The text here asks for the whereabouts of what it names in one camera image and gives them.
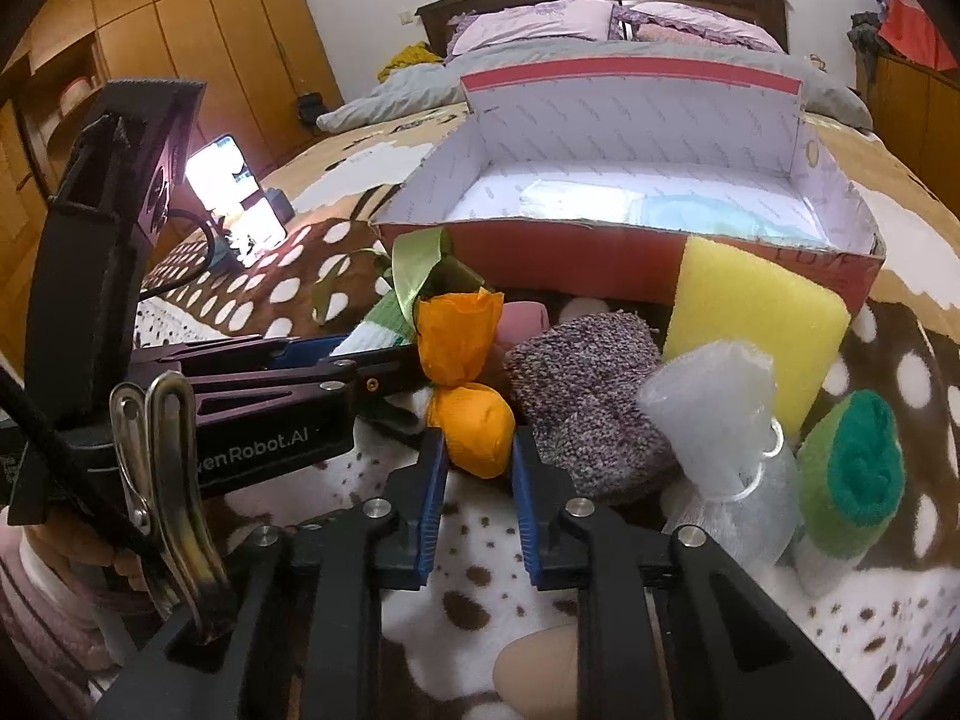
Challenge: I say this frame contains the white tissue packet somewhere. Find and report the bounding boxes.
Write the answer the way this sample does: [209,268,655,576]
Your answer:
[517,181,646,224]

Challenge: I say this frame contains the red cardboard box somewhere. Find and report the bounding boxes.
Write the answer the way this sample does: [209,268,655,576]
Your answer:
[367,52,890,316]

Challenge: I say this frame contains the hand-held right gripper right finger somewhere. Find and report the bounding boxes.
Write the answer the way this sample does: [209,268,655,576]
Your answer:
[512,427,875,720]

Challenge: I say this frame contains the yellow cloth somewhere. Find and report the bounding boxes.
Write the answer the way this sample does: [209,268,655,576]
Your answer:
[375,41,443,83]

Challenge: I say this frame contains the dark hanging clothes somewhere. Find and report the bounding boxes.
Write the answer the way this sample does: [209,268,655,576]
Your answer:
[847,11,891,55]

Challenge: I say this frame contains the orange cloth bundle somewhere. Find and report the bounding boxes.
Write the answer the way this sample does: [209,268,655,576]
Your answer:
[415,289,517,479]

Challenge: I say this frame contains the lilac pillow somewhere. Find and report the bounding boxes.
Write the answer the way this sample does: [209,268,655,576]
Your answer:
[615,0,781,53]
[446,0,620,57]

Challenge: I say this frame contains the blue face mask packet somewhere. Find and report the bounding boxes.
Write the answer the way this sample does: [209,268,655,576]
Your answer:
[637,195,833,250]

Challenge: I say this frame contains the lit smartphone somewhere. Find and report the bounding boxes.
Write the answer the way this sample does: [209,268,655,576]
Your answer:
[221,199,290,269]
[184,133,260,211]

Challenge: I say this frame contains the wooden wardrobe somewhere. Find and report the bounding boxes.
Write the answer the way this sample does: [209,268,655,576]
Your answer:
[0,0,346,361]

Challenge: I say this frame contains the person's left hand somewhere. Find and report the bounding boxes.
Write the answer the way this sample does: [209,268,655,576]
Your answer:
[30,521,151,597]

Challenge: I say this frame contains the tan sheep printed blanket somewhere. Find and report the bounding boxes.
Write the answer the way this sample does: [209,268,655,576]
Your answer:
[259,109,960,361]

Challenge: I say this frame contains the round pink container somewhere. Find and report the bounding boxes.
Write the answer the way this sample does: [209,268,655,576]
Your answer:
[58,75,96,112]

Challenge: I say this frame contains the red white curtain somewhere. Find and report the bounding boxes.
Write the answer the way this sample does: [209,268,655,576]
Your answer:
[877,0,960,72]

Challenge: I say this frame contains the grey duvet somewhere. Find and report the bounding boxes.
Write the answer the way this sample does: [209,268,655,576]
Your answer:
[315,41,875,132]

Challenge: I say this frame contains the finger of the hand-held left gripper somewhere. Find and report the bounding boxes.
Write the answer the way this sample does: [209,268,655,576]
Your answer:
[133,335,350,376]
[191,356,421,428]

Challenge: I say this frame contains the wooden dresser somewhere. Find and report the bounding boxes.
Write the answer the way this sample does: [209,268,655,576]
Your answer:
[855,49,960,196]

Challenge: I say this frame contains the white mesh pouch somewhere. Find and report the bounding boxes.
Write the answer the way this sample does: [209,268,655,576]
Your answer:
[637,341,803,567]

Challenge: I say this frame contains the metal spring clamp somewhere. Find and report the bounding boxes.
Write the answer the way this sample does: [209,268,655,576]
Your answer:
[109,371,237,646]

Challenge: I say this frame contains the thick black cable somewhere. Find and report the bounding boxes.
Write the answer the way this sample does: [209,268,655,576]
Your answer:
[0,371,181,571]

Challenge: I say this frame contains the beige makeup sponge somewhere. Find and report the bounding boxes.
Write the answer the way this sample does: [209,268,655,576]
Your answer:
[493,624,582,720]

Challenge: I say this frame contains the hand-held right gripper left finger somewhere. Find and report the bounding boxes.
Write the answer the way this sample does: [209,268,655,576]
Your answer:
[94,427,451,720]

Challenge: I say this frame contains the yellow sponge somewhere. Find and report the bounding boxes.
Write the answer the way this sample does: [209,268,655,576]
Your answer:
[662,235,852,440]

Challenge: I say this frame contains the thin black charging cable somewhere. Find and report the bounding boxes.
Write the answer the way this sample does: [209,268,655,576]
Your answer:
[139,208,230,301]

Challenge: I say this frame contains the brown spotted blanket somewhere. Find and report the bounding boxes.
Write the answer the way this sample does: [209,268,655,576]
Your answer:
[97,217,960,720]

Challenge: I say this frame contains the person's left forearm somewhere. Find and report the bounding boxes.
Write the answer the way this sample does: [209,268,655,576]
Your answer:
[0,525,113,698]

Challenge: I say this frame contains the pink cloth roll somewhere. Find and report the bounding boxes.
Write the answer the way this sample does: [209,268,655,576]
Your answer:
[489,300,552,376]

